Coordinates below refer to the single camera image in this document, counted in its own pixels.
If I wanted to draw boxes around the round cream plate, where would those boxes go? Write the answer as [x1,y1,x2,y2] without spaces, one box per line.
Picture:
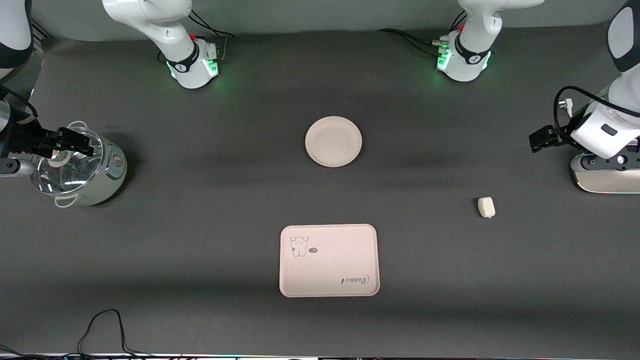
[305,116,363,168]

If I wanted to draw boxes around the cream rectangular rabbit tray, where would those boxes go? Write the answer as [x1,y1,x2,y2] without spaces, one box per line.
[279,224,381,298]

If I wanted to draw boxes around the cream toaster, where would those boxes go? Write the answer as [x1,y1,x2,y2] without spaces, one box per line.
[570,150,640,195]

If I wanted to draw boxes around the glass pot lid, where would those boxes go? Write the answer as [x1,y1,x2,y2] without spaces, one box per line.
[28,126,105,196]

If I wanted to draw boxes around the pale green electric pot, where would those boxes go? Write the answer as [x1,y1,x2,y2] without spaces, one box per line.
[28,120,128,208]

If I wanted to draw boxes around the dark grey table cloth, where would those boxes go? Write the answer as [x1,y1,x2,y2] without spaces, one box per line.
[0,22,640,357]

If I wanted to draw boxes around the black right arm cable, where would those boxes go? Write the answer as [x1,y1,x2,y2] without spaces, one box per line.
[0,85,39,120]

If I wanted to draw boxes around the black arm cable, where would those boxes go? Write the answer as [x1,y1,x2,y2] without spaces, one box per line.
[0,85,39,120]
[552,86,640,146]

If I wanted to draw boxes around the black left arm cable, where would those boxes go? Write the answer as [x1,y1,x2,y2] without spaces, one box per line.
[552,86,640,146]

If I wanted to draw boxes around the grey aluminium frame rail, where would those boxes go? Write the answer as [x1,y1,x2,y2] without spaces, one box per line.
[31,20,54,41]

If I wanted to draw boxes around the black left base cables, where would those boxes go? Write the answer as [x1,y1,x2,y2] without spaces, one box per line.
[377,10,468,58]

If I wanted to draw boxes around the black base cables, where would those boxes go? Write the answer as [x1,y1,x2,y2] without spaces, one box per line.
[377,10,468,58]
[187,10,236,63]

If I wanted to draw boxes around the thin black floor cable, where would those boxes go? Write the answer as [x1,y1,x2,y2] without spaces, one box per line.
[77,309,151,357]

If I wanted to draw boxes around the black right base cables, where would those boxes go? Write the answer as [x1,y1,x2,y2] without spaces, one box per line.
[187,10,236,63]

